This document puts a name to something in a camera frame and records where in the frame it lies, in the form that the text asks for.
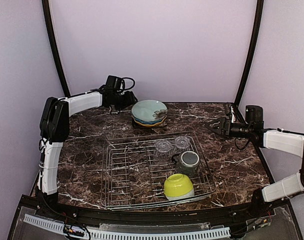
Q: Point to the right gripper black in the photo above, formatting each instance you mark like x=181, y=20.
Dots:
x=224, y=125

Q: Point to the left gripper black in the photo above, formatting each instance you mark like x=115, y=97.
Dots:
x=129, y=98

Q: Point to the light green flower plate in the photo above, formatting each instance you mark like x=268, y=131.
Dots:
x=149, y=110

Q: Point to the blue dotted plate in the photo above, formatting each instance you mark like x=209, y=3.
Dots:
x=149, y=122

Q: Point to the yellow dotted plate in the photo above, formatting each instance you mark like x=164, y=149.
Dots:
x=148, y=125

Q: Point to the grey mug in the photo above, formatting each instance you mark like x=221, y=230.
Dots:
x=186, y=163

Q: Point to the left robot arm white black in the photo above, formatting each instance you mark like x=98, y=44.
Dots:
x=55, y=123

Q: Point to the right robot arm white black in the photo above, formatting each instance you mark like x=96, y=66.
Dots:
x=274, y=139

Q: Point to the clear glass right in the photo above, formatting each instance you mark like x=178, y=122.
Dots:
x=182, y=143

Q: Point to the clear glass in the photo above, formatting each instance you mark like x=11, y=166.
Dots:
x=182, y=143
x=163, y=149

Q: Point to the clear glass left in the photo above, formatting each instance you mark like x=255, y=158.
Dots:
x=163, y=149

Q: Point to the lime green bowl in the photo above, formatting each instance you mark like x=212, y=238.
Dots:
x=178, y=186

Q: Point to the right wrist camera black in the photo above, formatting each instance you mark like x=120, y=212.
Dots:
x=230, y=112

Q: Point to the wire dish rack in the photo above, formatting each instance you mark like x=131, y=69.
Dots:
x=133, y=179

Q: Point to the white slotted cable duct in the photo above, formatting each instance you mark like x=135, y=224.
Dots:
x=114, y=232

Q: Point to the left black frame post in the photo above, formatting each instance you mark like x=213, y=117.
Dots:
x=54, y=47

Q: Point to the black frame post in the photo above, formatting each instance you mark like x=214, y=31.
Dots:
x=54, y=47
x=251, y=51

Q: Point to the right black frame post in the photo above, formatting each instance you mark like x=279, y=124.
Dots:
x=251, y=51

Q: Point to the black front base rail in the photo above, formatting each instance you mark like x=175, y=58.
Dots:
x=277, y=222

